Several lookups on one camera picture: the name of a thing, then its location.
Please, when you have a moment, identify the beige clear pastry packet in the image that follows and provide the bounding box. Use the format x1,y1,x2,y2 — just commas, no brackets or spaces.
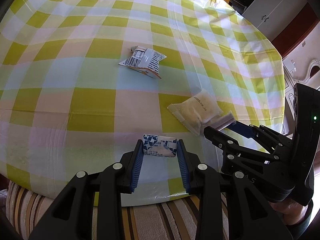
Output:
168,89,235,136

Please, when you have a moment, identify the blue white small snack packet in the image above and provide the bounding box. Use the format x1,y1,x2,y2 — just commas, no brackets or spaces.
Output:
142,134,177,157

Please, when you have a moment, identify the striped beige rug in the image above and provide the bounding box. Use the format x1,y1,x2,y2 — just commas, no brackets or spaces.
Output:
5,182,200,239

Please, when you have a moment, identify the ornate cream dressing table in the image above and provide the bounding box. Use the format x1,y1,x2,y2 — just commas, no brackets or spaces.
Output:
281,59,319,138

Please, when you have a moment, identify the white orange snack packet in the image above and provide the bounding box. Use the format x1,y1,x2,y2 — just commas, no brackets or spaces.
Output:
118,46,167,79

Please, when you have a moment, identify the white cabinet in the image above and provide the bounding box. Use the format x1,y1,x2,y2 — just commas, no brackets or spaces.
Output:
229,0,307,41

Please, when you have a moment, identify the green checkered tablecloth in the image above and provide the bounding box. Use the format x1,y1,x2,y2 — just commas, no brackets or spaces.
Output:
1,0,285,198

